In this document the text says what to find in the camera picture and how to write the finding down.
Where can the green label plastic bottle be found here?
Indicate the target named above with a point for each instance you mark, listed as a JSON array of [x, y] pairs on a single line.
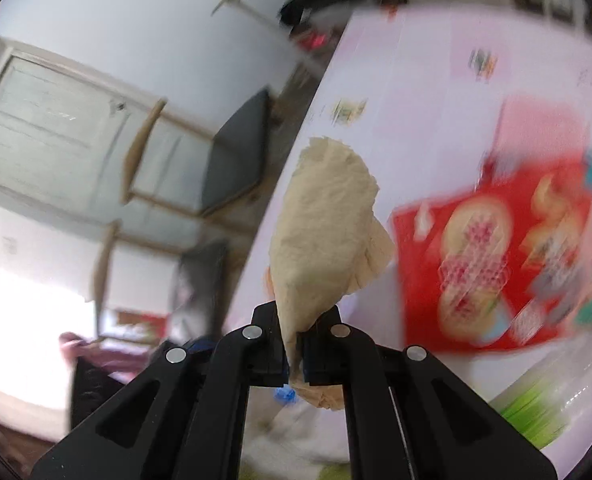
[[541, 405]]

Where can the red colourful snack bag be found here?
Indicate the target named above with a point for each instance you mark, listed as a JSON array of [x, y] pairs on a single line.
[[476, 260]]

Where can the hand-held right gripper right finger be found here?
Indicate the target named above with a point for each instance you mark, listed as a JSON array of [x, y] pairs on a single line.
[[326, 350]]

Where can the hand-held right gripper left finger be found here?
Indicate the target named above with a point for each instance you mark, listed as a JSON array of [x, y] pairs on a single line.
[[266, 350]]

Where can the pink printed table cover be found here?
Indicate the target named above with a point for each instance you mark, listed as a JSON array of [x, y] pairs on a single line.
[[416, 60]]

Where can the beige paper tissue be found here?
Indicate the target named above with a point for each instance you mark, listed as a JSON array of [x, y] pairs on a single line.
[[321, 230]]

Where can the red box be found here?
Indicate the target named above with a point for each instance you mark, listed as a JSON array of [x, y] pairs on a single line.
[[316, 40]]

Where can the black cloth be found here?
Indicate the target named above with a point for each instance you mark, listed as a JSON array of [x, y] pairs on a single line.
[[306, 7]]

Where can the white door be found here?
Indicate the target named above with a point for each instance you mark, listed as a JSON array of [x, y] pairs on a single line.
[[40, 115]]

